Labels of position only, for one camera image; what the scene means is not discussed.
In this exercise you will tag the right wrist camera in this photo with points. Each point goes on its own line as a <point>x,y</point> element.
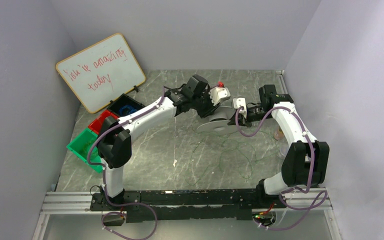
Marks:
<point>240,105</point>

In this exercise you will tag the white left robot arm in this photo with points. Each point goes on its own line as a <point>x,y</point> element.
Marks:
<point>114,142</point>

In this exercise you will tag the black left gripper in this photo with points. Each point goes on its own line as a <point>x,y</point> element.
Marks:
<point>210,108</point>

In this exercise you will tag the black storage bin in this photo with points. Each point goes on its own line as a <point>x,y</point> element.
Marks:
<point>124,105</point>

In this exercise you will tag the white perforated filament spool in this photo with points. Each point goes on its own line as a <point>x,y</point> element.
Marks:
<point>218,123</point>

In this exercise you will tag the clear small jar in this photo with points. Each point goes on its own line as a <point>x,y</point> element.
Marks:
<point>283,151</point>

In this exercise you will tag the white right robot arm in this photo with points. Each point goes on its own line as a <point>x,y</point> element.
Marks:
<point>305,163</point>

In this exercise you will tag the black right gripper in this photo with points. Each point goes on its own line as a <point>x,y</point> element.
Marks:
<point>242,117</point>

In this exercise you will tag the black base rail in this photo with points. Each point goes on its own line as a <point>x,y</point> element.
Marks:
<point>163,205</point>

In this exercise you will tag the whiteboard with red writing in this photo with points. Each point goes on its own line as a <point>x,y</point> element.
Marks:
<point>102,72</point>

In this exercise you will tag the red storage bin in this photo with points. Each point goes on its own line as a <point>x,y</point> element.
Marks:
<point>96,125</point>

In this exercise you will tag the pink capped small bottle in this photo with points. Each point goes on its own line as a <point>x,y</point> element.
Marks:
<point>278,134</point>

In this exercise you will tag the green storage bin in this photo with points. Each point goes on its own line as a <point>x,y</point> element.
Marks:
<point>81,145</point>

